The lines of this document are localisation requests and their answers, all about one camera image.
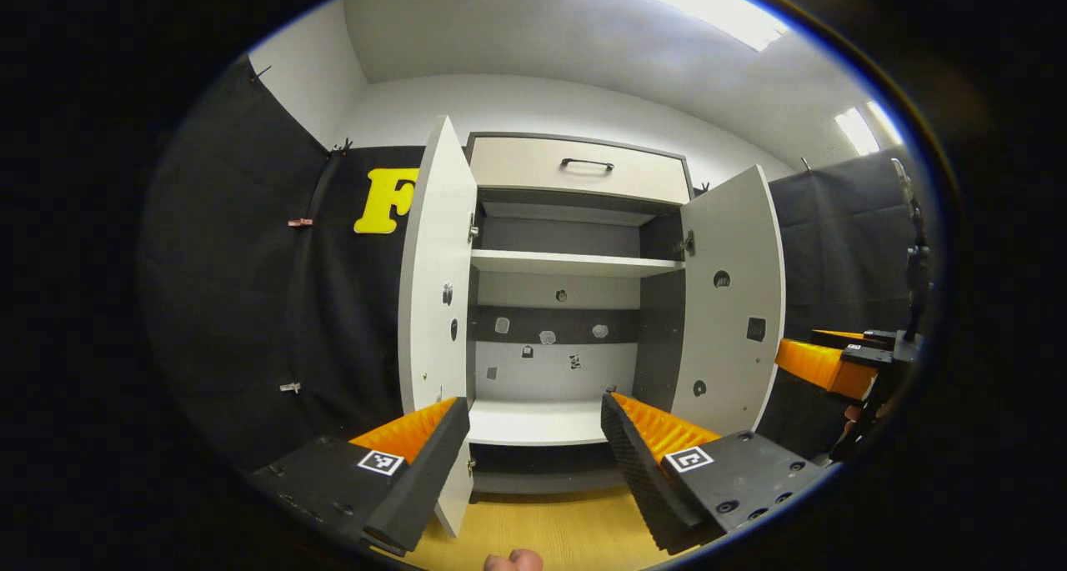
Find small ceiling light panel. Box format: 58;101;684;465
833;99;906;158

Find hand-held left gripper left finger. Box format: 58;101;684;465
248;396;472;555

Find grey cabinet door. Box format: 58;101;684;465
670;164;787;438
398;114;479;539

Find grey double-door shoe cabinet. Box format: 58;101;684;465
398;114;787;540

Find grey cabinet drawer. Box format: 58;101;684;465
466;133;694;208

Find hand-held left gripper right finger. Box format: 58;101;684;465
600;392;834;555

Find large ceiling light panel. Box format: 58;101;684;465
592;0;789;53

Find black backdrop cloth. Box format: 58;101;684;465
142;58;943;472

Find white cabinet shelf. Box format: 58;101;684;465
470;248;687;279

